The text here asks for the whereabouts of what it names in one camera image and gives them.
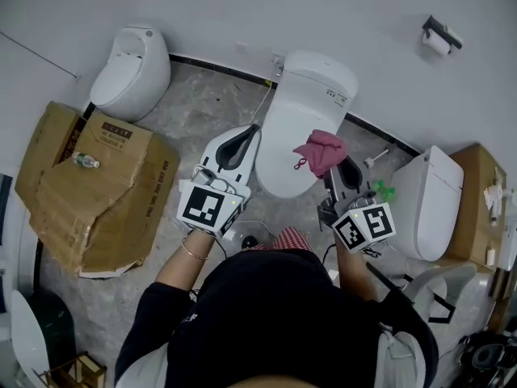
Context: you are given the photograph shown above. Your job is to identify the white foam sheet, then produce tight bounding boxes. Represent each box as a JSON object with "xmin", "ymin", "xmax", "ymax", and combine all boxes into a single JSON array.
[{"xmin": 78, "ymin": 259, "xmax": 145, "ymax": 280}]

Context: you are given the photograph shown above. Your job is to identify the white toilet with tank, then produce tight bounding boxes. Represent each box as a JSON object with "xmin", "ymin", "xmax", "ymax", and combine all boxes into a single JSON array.
[{"xmin": 254, "ymin": 49, "xmax": 360, "ymax": 200}]

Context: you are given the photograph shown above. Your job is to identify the person's black and white shirt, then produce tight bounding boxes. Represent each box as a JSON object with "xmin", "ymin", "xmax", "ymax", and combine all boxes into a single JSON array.
[{"xmin": 114, "ymin": 251, "xmax": 441, "ymax": 388}]

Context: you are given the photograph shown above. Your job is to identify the white egg-shaped toilet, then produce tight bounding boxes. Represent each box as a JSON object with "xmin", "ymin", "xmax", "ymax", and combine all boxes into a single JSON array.
[{"xmin": 89, "ymin": 23, "xmax": 172, "ymax": 124}]

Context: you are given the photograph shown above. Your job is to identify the crumpled cardboard box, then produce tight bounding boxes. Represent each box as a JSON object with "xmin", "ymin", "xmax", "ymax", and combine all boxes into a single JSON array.
[{"xmin": 15, "ymin": 101, "xmax": 181, "ymax": 275}]

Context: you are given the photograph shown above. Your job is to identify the tall cardboard box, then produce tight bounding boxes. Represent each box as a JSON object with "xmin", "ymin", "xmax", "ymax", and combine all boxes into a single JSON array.
[{"xmin": 443, "ymin": 143, "xmax": 508, "ymax": 269}]

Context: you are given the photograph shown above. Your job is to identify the gold bracelet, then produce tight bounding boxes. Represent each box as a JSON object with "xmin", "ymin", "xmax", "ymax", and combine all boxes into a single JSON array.
[{"xmin": 180, "ymin": 237, "xmax": 211, "ymax": 262}]

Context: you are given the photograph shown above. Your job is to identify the black toilet paper holder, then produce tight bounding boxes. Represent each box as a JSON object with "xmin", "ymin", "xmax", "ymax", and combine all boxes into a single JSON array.
[{"xmin": 422, "ymin": 14, "xmax": 464, "ymax": 56}]

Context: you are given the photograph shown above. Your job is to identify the person's right forearm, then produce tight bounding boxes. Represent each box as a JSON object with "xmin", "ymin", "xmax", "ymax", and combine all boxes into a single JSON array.
[{"xmin": 333, "ymin": 240, "xmax": 379, "ymax": 303}]

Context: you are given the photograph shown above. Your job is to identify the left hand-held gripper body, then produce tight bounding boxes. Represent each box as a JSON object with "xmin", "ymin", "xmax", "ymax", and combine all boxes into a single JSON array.
[{"xmin": 176, "ymin": 164, "xmax": 253, "ymax": 240}]

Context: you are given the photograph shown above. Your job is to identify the grey chair with black frame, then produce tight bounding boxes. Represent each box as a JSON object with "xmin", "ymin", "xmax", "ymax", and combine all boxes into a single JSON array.
[{"xmin": 365, "ymin": 261, "xmax": 480, "ymax": 325}]

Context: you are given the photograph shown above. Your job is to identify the white appliance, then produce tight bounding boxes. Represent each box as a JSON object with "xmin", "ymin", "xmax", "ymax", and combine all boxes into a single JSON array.
[{"xmin": 497, "ymin": 200, "xmax": 517, "ymax": 271}]

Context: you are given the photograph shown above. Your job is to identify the dark green bin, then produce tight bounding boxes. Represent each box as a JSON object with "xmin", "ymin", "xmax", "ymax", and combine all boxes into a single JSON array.
[{"xmin": 26, "ymin": 290, "xmax": 78, "ymax": 380}]

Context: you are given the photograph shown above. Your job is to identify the person's left forearm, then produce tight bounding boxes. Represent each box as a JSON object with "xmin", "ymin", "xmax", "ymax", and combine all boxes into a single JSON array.
[{"xmin": 155, "ymin": 230, "xmax": 217, "ymax": 293}]

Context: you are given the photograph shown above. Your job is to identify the white square-backed toilet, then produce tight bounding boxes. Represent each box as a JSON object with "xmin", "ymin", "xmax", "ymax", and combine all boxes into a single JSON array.
[{"xmin": 389, "ymin": 145, "xmax": 466, "ymax": 264}]

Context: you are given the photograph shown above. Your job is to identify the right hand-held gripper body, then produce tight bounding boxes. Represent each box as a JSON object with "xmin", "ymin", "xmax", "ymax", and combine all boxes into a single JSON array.
[{"xmin": 317, "ymin": 191, "xmax": 397, "ymax": 255}]

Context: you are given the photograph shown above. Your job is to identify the crumpled white tissue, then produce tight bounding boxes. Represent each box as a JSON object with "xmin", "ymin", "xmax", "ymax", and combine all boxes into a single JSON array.
[{"xmin": 483, "ymin": 175, "xmax": 511, "ymax": 222}]

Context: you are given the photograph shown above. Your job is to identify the white oval lid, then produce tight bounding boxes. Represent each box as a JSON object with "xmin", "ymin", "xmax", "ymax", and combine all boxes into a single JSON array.
[{"xmin": 10, "ymin": 289, "xmax": 52, "ymax": 388}]

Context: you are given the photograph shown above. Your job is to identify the pink cloth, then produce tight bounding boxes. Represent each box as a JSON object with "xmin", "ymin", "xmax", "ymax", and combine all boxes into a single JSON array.
[{"xmin": 292, "ymin": 129, "xmax": 348, "ymax": 179}]

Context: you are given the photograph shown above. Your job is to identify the clear plastic water bottle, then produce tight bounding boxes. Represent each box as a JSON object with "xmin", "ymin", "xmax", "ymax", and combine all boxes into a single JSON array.
[{"xmin": 71, "ymin": 151, "xmax": 101, "ymax": 170}]

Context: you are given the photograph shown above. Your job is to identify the wooden rack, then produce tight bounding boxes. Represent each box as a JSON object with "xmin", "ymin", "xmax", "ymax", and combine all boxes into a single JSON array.
[{"xmin": 34, "ymin": 352, "xmax": 108, "ymax": 388}]

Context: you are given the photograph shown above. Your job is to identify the person's red checked trousers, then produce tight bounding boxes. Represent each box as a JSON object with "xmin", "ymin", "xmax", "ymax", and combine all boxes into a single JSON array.
[{"xmin": 258, "ymin": 226, "xmax": 314, "ymax": 255}]

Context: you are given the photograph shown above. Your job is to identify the white power cable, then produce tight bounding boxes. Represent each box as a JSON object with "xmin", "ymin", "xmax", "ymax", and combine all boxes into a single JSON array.
[{"xmin": 250, "ymin": 79, "xmax": 274, "ymax": 126}]

